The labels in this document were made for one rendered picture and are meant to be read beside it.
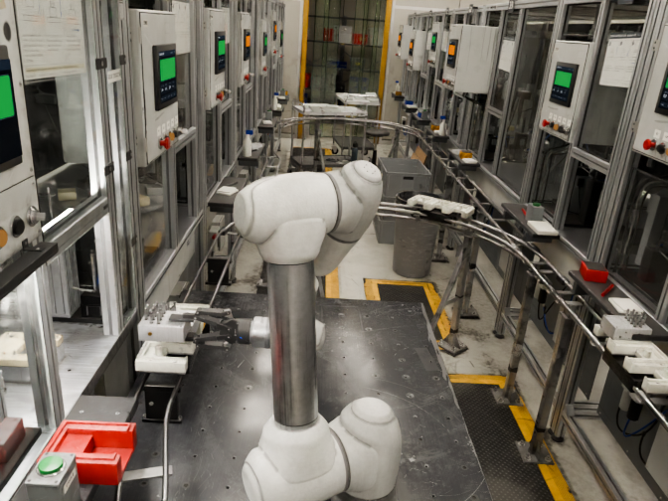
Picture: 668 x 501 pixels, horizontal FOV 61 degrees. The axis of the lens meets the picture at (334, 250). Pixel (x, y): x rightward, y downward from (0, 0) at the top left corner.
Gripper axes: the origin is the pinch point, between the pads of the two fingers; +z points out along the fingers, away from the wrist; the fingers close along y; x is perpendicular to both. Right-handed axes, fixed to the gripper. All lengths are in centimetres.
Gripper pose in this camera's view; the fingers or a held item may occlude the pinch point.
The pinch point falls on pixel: (181, 326)
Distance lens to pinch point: 171.2
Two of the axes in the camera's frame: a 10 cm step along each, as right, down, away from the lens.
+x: 0.1, 3.7, -9.3
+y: 0.9, -9.3, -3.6
